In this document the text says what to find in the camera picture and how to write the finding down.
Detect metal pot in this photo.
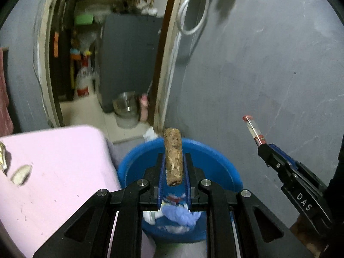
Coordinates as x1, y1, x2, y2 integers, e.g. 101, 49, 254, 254
112, 92, 138, 117

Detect green plastic box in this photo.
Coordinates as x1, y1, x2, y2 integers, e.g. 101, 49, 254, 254
74, 13, 95, 25

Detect grey cabinet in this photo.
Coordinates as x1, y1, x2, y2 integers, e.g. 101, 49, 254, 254
97, 13, 165, 114

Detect pink floral covered table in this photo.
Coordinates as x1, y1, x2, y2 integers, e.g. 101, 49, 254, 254
0, 125, 157, 258

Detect clear tube red caps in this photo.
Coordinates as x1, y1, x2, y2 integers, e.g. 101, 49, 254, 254
242, 115, 267, 148

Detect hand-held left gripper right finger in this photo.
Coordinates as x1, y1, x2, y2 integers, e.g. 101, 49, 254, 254
184, 153, 313, 258

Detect light blue cloth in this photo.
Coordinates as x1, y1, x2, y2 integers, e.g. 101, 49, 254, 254
161, 203, 202, 227

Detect worn door frame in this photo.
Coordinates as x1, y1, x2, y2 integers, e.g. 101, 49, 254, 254
34, 0, 189, 137

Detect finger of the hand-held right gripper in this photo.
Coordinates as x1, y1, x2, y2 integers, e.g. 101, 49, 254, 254
269, 143, 305, 174
257, 143, 284, 170

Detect blue plastic basin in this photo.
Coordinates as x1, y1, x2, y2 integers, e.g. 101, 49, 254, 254
117, 138, 244, 244

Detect pink checked cloth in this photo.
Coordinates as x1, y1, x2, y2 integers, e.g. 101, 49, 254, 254
0, 47, 14, 136

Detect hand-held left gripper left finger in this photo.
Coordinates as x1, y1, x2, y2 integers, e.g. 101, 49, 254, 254
33, 153, 165, 258

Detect crumpled silver wrapper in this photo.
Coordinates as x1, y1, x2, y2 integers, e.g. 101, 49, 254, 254
0, 142, 9, 170

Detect white cable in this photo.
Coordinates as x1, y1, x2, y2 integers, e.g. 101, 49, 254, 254
177, 0, 213, 35

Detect pink plastic object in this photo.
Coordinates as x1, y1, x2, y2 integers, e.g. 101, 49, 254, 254
139, 93, 150, 122

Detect brown cylindrical cob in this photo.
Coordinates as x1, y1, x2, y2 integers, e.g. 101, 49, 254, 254
163, 128, 184, 187

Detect white bottle red label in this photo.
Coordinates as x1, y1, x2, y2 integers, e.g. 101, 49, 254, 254
75, 59, 94, 97

